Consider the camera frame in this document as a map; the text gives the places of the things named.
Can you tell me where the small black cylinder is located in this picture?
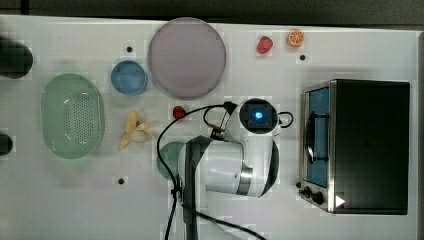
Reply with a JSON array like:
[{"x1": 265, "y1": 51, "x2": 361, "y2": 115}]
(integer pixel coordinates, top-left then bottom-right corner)
[{"x1": 0, "y1": 134, "x2": 13, "y2": 156}]

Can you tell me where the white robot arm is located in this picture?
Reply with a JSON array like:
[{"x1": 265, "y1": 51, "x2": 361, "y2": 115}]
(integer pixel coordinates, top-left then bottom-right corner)
[{"x1": 178, "y1": 98, "x2": 279, "y2": 240}]

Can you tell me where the green mug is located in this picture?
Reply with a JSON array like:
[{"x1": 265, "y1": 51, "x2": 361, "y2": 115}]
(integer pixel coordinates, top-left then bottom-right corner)
[{"x1": 157, "y1": 141, "x2": 184, "y2": 180}]

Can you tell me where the peeled banana toy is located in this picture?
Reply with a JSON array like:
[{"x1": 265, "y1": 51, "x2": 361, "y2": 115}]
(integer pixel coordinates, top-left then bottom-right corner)
[{"x1": 119, "y1": 111, "x2": 153, "y2": 150}]

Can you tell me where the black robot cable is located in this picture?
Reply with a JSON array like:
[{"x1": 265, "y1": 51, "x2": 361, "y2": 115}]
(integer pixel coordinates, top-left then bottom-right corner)
[{"x1": 156, "y1": 101, "x2": 268, "y2": 240}]

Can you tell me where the small red tomato toy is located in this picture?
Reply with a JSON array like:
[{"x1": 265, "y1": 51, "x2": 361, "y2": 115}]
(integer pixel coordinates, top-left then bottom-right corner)
[{"x1": 172, "y1": 106, "x2": 186, "y2": 119}]

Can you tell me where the red strawberry toy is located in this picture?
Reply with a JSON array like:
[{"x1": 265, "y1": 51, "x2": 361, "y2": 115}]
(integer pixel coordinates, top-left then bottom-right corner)
[{"x1": 257, "y1": 36, "x2": 274, "y2": 54}]

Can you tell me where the blue round bowl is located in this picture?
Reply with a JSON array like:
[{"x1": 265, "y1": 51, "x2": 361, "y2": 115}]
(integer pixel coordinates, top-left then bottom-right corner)
[{"x1": 111, "y1": 61, "x2": 148, "y2": 95}]

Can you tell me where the green perforated strainer basket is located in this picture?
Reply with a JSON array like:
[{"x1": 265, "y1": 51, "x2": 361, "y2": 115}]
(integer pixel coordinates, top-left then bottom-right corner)
[{"x1": 41, "y1": 73, "x2": 105, "y2": 159}]

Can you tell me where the orange slice toy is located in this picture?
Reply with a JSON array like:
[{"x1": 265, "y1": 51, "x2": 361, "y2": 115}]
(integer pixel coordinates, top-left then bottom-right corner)
[{"x1": 287, "y1": 29, "x2": 304, "y2": 47}]

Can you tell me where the black toaster oven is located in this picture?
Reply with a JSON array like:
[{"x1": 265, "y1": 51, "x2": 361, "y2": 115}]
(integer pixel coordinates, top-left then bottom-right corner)
[{"x1": 296, "y1": 79, "x2": 410, "y2": 215}]

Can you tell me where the black cylinder at table edge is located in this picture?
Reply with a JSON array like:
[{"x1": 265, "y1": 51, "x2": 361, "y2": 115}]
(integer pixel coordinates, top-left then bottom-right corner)
[{"x1": 0, "y1": 37, "x2": 34, "y2": 79}]

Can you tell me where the pink round plate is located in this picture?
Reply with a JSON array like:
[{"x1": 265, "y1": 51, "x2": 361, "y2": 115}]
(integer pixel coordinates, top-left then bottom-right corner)
[{"x1": 148, "y1": 17, "x2": 226, "y2": 99}]

